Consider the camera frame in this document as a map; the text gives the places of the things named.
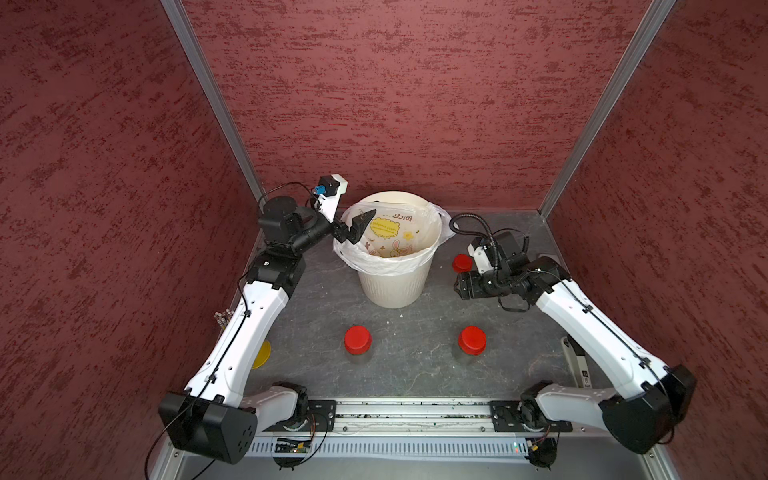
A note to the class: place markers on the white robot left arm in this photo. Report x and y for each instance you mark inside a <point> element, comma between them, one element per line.
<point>207,418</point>

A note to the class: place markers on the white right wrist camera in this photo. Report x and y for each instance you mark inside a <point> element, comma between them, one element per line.
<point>478,251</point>

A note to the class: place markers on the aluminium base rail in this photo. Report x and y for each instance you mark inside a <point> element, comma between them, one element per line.
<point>414,417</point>

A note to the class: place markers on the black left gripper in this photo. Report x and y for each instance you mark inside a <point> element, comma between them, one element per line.
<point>358,223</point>

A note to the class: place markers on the cream plastic trash bin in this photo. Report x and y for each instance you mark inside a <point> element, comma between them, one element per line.
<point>395,292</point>

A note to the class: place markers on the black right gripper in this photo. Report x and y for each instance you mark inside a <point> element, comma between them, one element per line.
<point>476,290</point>

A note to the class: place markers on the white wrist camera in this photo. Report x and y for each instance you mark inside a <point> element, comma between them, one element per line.
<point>478,251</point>
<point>327,195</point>

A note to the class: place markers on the white printed bin liner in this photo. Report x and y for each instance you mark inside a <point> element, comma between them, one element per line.
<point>399,239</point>

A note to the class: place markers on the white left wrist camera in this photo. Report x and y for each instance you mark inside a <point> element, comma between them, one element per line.
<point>327,195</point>

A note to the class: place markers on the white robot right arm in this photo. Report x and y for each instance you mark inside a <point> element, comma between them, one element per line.
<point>647,398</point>

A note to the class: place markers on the yellow pencil cup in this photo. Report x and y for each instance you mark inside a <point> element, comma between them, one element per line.
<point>263,355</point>

